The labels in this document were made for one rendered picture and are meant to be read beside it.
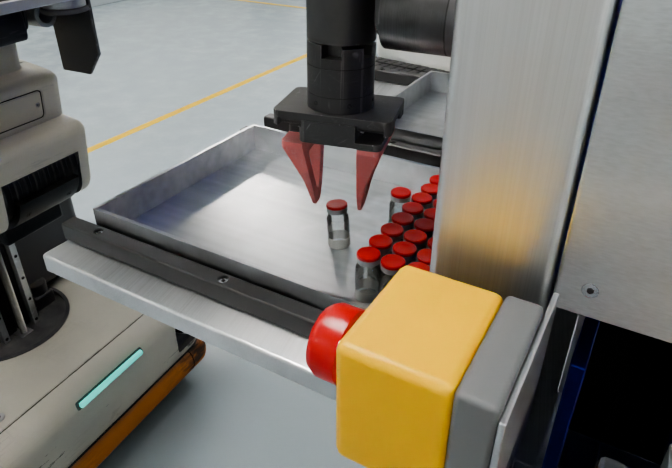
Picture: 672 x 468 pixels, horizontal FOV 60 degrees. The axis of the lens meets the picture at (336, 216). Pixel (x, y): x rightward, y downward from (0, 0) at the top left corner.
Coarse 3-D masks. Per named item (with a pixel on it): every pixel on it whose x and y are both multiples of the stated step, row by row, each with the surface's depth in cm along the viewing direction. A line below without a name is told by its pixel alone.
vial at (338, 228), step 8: (328, 216) 56; (336, 216) 56; (344, 216) 56; (328, 224) 56; (336, 224) 56; (344, 224) 56; (328, 232) 57; (336, 232) 56; (344, 232) 57; (328, 240) 58; (336, 240) 57; (344, 240) 57; (336, 248) 57; (344, 248) 57
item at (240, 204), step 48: (240, 144) 76; (144, 192) 63; (192, 192) 68; (240, 192) 68; (288, 192) 68; (336, 192) 68; (384, 192) 68; (144, 240) 56; (192, 240) 59; (240, 240) 59; (288, 240) 59; (288, 288) 48; (336, 288) 52
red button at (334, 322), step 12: (324, 312) 29; (336, 312) 29; (348, 312) 29; (360, 312) 29; (324, 324) 29; (336, 324) 28; (348, 324) 28; (312, 336) 29; (324, 336) 28; (336, 336) 28; (312, 348) 28; (324, 348) 28; (312, 360) 29; (324, 360) 28; (312, 372) 29; (324, 372) 29
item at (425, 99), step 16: (416, 80) 93; (432, 80) 98; (448, 80) 97; (400, 96) 89; (416, 96) 94; (432, 96) 97; (416, 112) 90; (432, 112) 90; (400, 128) 76; (416, 128) 85; (432, 128) 85; (416, 144) 76; (432, 144) 74
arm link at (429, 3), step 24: (384, 0) 42; (408, 0) 42; (432, 0) 41; (456, 0) 41; (384, 24) 43; (408, 24) 42; (432, 24) 42; (384, 48) 46; (408, 48) 44; (432, 48) 43
